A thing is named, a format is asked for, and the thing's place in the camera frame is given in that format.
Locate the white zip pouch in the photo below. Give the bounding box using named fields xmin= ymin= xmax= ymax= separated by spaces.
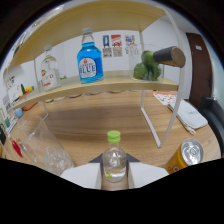
xmin=167 ymin=98 xmax=209 ymax=136

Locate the yellow drink can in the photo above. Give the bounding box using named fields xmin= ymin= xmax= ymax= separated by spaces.
xmin=164 ymin=138 xmax=205 ymax=175

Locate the red poster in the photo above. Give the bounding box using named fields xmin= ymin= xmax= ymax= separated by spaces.
xmin=110 ymin=34 xmax=123 ymax=58

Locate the two-tier wooden shelf rack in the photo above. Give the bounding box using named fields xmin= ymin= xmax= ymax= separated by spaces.
xmin=2 ymin=0 xmax=186 ymax=149

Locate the clear bottle green cap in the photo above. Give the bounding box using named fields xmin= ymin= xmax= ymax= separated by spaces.
xmin=101 ymin=130 xmax=128 ymax=183

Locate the clear glass with ice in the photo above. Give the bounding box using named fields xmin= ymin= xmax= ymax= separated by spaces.
xmin=16 ymin=115 xmax=75 ymax=177

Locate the white and blue cup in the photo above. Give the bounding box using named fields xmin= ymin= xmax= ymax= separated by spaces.
xmin=14 ymin=108 xmax=24 ymax=119

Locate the blue liquid bottle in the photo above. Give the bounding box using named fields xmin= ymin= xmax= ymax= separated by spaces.
xmin=76 ymin=27 xmax=105 ymax=84

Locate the brown door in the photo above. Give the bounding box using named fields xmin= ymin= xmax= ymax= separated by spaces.
xmin=185 ymin=32 xmax=213 ymax=109

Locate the red liquid bottle white cap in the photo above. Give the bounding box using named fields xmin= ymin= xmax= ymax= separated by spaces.
xmin=9 ymin=136 xmax=24 ymax=159

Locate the black chair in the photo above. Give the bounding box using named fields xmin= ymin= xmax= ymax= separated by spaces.
xmin=199 ymin=96 xmax=224 ymax=158

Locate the multicolour poster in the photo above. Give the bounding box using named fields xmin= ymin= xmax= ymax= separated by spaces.
xmin=124 ymin=34 xmax=137 ymax=56

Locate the glass jar of limes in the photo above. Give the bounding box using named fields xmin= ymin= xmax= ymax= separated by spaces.
xmin=128 ymin=43 xmax=187 ymax=82

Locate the orange patterned paper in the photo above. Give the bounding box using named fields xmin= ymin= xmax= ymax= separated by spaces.
xmin=152 ymin=90 xmax=178 ymax=106

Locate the clear bottle red label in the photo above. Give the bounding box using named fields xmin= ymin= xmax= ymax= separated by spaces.
xmin=40 ymin=44 xmax=62 ymax=92

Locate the blue poster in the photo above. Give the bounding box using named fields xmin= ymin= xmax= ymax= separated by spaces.
xmin=101 ymin=34 xmax=111 ymax=58

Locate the black kettle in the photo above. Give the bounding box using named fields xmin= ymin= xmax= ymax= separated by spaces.
xmin=0 ymin=124 xmax=7 ymax=146

